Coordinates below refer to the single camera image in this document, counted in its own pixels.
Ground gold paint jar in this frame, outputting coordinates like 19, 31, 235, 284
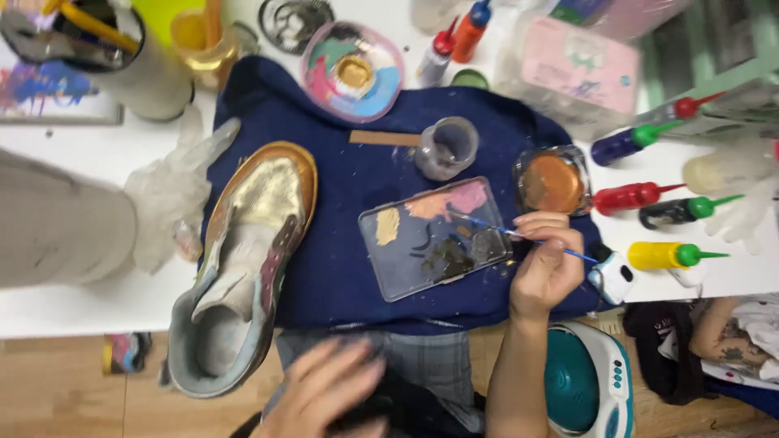
170, 9, 241, 92

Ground navy blue cloth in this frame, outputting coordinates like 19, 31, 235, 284
201, 55, 609, 335

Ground yellow-green container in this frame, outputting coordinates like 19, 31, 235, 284
131, 0, 208, 46

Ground white and black small gadget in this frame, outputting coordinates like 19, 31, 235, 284
587, 242, 635, 305

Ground cream paint bottle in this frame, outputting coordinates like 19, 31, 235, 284
682, 143, 779, 195

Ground colourful can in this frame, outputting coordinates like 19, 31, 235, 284
102, 331, 153, 375

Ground brown flat strip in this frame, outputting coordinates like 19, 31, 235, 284
349, 129, 422, 147

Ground pink wipes pack in plastic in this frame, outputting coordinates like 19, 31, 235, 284
496, 12, 643, 141

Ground white cylindrical tool holder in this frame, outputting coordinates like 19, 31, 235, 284
0, 0, 196, 120

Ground person's black garment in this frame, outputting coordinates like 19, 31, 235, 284
231, 365, 488, 438

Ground clear plastic water cup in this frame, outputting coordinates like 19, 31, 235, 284
415, 117, 480, 181

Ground grey paint bottle red cap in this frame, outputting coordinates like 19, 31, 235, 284
417, 17, 460, 88

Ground green furniture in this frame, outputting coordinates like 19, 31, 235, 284
639, 0, 779, 141

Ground crumpled clear plastic glove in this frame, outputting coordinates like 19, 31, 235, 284
122, 109, 241, 275

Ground person's right hand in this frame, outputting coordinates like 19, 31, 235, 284
510, 212, 585, 320

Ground yellow-handled tool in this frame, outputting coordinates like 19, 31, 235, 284
41, 0, 141, 54

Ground white printed cloth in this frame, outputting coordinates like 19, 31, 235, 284
660, 295, 779, 384

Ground yellow paint bottle green cap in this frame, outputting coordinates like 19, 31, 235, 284
627, 241, 731, 271

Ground black paint bottle green cap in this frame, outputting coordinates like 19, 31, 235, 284
639, 194, 746, 231

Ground green round lid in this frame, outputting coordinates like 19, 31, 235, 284
450, 69, 489, 91

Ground round clear lid dark ring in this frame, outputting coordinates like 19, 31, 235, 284
258, 0, 336, 56

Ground pink and blue package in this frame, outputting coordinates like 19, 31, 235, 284
548, 0, 691, 40

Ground clear rectangular paint palette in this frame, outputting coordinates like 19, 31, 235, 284
358, 176, 514, 303

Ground person's left hand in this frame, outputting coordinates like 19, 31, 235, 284
256, 337, 390, 438

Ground orange paint bottle blue cap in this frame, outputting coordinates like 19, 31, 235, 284
452, 0, 493, 64

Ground round pink-rimmed paint palette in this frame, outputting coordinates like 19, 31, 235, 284
300, 21, 407, 124

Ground gold painted shoe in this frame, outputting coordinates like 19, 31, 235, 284
159, 141, 318, 399

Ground purple paint bottle green cap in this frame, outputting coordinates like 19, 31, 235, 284
590, 120, 685, 167

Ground person's grey plaid trousers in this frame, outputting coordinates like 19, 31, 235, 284
277, 328, 484, 429

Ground teal and white device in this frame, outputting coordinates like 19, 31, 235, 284
544, 322, 635, 438

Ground clear paint bottle red cap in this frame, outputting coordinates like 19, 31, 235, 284
633, 91, 728, 125

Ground thin blue paintbrush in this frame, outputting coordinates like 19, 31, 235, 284
449, 211, 600, 264

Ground painted paper sheet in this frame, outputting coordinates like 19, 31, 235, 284
0, 43, 125, 125

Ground glass jar of copper paint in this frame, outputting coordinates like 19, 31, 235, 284
513, 145, 593, 218

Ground white glove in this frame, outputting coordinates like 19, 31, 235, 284
706, 176, 779, 253

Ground clear plastic container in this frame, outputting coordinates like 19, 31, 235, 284
411, 0, 469, 34

